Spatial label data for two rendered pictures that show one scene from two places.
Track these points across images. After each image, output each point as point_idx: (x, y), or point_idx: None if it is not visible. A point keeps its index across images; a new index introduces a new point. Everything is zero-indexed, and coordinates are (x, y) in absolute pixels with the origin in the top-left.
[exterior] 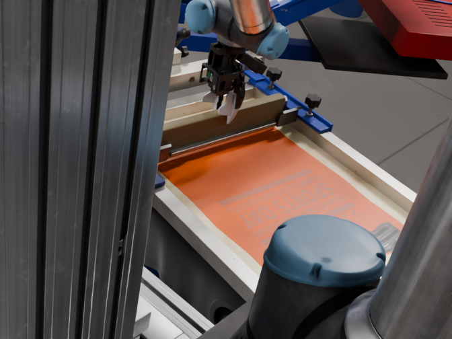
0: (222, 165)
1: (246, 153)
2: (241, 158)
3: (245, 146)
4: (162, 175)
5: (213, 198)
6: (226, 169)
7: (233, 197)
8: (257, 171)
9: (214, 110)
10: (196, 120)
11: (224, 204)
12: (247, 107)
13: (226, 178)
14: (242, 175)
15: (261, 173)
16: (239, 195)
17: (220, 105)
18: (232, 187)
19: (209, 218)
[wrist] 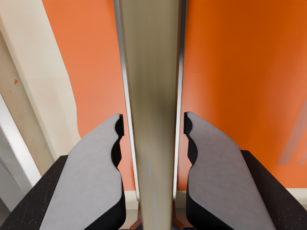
0: (215, 108)
1: (216, 30)
2: (223, 55)
3: (190, 7)
4: (183, 191)
5: (266, 164)
6: (229, 109)
7: (288, 142)
8: (279, 53)
9: (144, 158)
10: (168, 213)
11: (287, 160)
12: (178, 11)
13: (248, 124)
14: (263, 93)
15: (293, 49)
16: (294, 132)
17: (119, 123)
18: (273, 130)
19: (289, 187)
